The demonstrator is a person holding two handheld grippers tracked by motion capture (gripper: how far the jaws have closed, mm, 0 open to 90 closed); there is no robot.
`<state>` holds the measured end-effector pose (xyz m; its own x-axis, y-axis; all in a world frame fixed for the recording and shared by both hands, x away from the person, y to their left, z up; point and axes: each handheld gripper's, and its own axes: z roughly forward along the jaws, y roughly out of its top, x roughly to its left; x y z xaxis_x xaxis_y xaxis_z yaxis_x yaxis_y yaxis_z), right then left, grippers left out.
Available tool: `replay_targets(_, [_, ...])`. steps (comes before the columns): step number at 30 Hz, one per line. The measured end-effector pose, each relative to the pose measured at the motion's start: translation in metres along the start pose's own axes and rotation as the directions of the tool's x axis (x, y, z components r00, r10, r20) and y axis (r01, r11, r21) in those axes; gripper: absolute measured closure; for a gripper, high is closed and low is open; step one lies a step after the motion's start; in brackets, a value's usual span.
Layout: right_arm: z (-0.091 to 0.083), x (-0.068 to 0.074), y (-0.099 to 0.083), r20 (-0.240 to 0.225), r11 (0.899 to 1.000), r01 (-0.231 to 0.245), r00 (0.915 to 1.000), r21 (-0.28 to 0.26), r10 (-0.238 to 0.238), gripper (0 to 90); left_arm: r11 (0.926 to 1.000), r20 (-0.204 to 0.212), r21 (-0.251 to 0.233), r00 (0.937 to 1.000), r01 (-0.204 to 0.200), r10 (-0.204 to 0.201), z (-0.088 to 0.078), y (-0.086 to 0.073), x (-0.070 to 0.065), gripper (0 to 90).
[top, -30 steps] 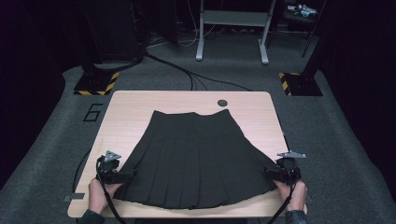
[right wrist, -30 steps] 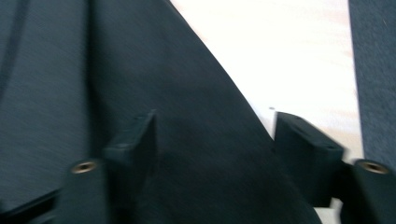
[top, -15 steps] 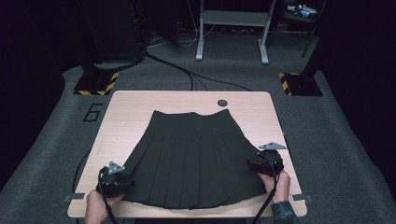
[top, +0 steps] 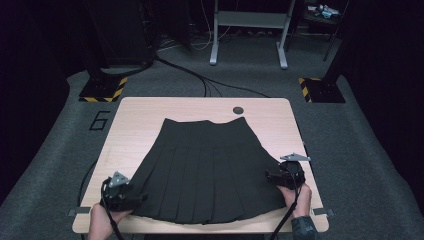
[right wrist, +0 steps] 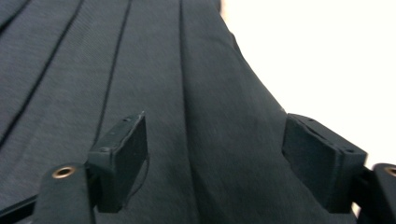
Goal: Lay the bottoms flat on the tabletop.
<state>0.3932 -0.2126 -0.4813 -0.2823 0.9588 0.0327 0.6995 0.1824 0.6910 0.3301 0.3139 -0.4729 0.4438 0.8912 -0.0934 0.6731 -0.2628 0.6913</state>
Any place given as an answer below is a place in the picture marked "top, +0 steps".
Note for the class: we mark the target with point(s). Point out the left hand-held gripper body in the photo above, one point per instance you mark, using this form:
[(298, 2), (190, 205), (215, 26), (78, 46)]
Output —
[(116, 195)]

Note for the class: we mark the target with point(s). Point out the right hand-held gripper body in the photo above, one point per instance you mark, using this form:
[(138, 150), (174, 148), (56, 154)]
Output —
[(291, 175)]

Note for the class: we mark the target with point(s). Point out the black pleated skirt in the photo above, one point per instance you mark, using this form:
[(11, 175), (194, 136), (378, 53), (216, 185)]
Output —
[(203, 166)]

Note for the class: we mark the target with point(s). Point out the person's right hand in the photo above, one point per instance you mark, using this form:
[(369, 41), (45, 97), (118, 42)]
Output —
[(301, 200)]

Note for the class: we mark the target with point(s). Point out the person's left hand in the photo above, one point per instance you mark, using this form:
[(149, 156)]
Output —
[(101, 223)]

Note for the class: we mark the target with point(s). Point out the black stand base, hazard tape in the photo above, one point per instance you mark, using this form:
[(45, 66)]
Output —
[(101, 90), (321, 90)]

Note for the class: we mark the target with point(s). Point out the dark shelf with clutter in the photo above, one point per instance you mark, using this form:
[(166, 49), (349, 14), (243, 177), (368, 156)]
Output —
[(321, 13)]

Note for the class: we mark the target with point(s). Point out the black cabinet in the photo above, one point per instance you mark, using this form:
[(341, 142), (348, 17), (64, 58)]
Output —
[(123, 30)]

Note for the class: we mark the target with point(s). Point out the grey table edge bracket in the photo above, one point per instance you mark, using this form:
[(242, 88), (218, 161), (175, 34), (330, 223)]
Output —
[(79, 211), (322, 211)]

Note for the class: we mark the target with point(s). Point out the grey metal desk frame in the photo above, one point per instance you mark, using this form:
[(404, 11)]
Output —
[(250, 20)]

